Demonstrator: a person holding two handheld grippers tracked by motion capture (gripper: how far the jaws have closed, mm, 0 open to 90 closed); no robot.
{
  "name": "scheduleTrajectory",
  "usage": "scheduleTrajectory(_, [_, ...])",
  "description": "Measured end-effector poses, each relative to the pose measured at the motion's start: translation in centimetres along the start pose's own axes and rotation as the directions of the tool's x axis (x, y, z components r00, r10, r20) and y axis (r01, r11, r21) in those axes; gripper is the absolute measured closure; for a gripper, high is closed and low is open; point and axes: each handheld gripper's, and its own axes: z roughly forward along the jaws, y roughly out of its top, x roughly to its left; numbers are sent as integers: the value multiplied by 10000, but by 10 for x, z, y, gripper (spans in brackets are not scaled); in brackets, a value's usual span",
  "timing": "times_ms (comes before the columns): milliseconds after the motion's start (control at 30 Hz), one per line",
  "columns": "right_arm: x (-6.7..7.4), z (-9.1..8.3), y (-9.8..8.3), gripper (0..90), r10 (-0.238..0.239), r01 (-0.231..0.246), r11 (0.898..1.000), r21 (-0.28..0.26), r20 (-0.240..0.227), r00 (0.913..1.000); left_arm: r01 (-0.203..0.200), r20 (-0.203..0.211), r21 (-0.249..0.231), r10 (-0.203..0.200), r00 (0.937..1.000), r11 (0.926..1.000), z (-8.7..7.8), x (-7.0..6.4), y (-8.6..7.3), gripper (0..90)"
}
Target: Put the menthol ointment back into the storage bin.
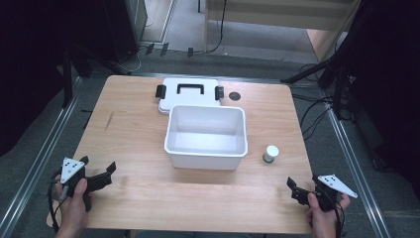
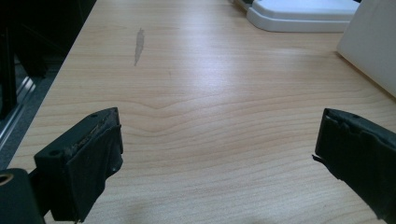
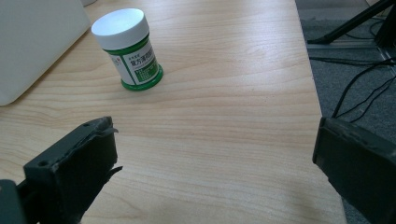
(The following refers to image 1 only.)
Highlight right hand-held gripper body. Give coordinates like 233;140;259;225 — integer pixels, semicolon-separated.
290;174;359;213

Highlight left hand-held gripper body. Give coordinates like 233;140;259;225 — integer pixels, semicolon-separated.
59;157;114;213

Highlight small jar with white cap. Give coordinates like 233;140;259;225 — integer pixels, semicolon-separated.
262;145;280;164

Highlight white plastic storage box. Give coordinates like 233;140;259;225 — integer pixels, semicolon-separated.
163;104;249;172

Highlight person's right hand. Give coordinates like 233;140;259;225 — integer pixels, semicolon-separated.
305;192;352;238

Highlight person's left hand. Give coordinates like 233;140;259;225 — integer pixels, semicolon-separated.
53;174;95;238

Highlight black metal stand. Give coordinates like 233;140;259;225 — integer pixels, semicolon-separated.
280;59;351;121

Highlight dark curtain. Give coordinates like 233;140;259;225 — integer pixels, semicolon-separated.
343;0;420;199
0;0;110;157

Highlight black cabinet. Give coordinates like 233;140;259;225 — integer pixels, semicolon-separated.
100;0;149;63

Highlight light wooden furniture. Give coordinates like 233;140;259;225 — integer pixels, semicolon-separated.
203;0;362;63

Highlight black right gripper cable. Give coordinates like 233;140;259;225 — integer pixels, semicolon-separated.
331;197;347;238

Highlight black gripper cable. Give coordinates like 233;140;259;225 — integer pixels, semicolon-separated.
331;197;347;238
47;170;68;233

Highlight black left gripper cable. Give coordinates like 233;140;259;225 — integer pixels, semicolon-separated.
47;170;68;233

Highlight metal floor rail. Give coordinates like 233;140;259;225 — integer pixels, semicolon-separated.
326;106;392;238
0;76;83;238

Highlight black floor cables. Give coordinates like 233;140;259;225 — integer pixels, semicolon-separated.
291;93;335;141

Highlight white floor cable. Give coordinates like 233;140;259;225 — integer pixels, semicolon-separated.
116;46;144;74

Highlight white lid with black handle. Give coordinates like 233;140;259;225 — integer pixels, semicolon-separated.
155;77;225;116

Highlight black hanging cable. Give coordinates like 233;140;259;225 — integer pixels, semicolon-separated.
207;0;229;55

